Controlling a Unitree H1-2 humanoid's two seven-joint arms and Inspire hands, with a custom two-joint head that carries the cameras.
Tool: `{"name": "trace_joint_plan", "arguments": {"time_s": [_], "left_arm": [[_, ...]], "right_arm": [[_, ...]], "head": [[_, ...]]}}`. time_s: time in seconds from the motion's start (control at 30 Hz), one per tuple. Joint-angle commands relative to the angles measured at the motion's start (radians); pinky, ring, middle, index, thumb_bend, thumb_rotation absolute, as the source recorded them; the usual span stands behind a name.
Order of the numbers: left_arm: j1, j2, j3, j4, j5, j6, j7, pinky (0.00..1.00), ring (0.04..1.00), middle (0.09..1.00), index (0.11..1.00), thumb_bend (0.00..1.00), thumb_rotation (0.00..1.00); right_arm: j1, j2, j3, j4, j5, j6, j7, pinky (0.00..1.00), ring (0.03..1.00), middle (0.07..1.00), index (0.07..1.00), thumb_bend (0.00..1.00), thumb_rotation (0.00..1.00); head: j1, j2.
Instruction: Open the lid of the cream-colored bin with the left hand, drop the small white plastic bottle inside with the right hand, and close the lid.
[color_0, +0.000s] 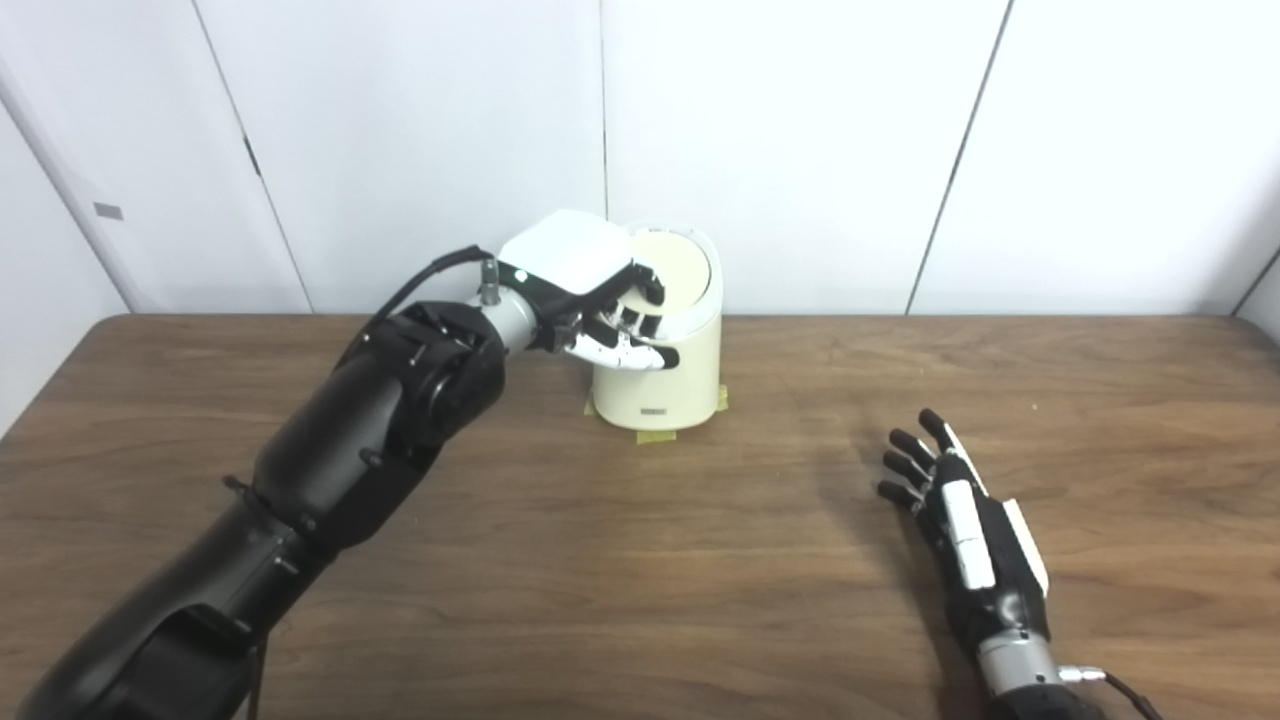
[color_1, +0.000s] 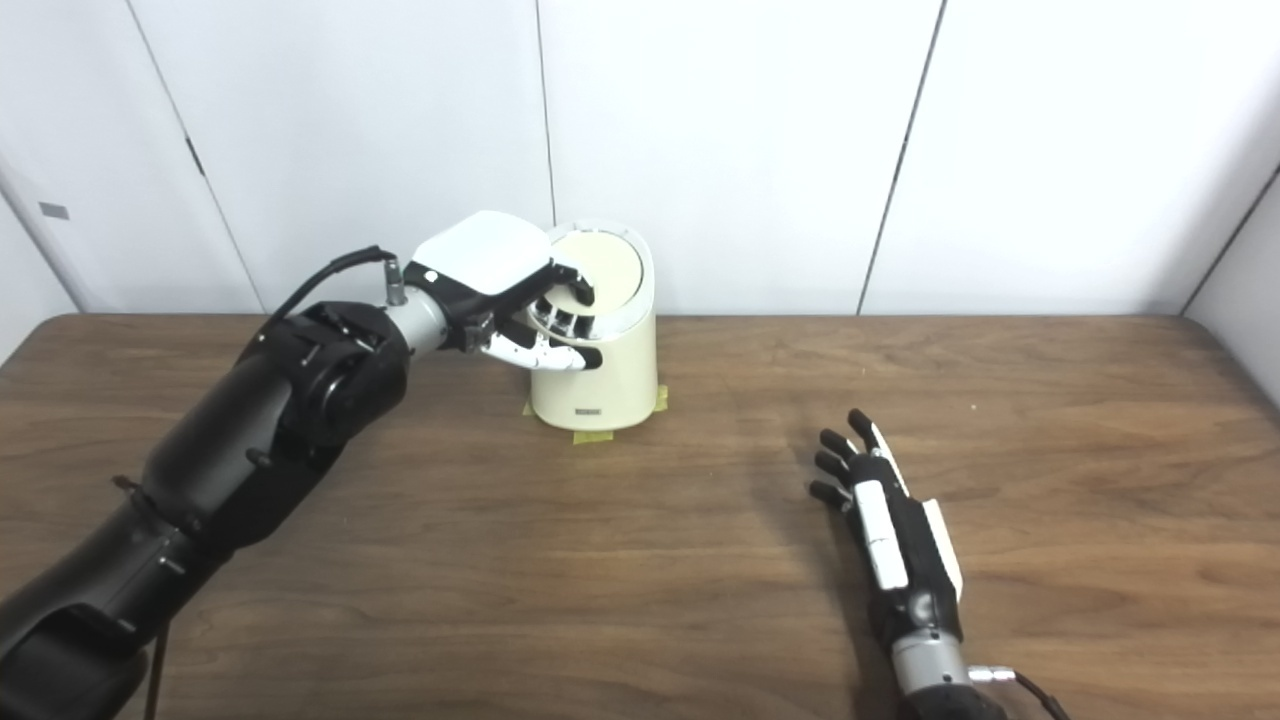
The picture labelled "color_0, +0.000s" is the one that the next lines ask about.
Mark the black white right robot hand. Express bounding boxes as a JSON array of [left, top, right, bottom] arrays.
[[877, 408, 1051, 661]]

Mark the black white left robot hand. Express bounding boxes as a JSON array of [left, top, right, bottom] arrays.
[[495, 209, 681, 372]]

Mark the round cream bin lid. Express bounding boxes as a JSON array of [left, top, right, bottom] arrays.
[[625, 228, 713, 321]]

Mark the cream-colored plastic bin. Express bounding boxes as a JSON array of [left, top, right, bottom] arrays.
[[585, 222, 725, 433]]

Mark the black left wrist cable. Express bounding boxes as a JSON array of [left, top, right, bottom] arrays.
[[375, 245, 501, 321]]

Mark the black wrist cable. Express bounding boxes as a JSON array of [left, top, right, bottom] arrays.
[[375, 245, 501, 321], [1058, 665, 1166, 720]]

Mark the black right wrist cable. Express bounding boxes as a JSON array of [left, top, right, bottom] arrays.
[[1058, 665, 1166, 720]]

